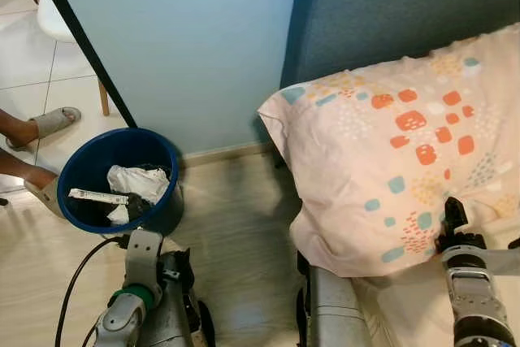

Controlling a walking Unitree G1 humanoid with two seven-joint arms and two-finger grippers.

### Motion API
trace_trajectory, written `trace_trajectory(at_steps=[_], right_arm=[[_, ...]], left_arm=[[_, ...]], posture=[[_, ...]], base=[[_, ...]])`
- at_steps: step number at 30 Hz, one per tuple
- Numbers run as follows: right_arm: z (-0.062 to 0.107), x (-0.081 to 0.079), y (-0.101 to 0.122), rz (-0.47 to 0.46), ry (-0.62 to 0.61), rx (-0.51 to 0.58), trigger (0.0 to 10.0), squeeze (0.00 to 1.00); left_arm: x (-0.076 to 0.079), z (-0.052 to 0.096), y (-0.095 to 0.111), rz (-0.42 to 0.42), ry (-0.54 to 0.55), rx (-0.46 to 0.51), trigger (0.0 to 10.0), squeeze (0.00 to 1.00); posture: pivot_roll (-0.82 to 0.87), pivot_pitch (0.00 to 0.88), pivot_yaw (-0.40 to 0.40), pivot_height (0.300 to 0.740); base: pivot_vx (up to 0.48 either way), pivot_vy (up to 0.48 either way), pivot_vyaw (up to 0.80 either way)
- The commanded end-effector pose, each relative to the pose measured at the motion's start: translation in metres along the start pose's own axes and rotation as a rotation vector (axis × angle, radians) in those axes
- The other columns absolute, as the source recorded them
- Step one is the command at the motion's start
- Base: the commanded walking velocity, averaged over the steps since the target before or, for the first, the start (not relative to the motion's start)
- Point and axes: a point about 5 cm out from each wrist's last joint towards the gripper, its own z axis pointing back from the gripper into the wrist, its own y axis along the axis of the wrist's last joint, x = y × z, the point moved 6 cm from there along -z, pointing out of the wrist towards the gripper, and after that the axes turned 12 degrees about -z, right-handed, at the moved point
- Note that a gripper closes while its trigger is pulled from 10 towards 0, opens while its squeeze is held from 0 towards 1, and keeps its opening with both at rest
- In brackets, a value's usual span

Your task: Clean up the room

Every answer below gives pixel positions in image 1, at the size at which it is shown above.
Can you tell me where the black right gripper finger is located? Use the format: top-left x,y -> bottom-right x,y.
443,197 -> 469,238

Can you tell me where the pink pillow with orange spots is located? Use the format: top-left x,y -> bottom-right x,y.
258,24 -> 520,277

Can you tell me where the white printed tube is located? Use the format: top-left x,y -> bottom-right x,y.
67,188 -> 131,206

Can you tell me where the beige mattress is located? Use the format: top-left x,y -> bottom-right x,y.
349,217 -> 520,347

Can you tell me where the large white crumpled paper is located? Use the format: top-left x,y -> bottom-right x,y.
107,165 -> 171,203

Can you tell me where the blue plastic bucket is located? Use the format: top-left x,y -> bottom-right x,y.
57,128 -> 184,236

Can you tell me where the grey slipper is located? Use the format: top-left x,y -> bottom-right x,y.
6,106 -> 82,151
24,176 -> 66,218

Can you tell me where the person's bare foot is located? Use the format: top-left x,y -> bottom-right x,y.
0,150 -> 58,189
0,107 -> 41,146

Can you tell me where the grey upholstered headboard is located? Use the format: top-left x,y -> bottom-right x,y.
280,0 -> 520,92

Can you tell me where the white chair with wooden leg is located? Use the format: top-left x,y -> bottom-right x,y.
37,0 -> 111,116

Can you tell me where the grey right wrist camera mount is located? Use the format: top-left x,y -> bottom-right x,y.
479,245 -> 520,275

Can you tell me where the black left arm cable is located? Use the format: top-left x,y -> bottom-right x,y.
55,235 -> 131,347

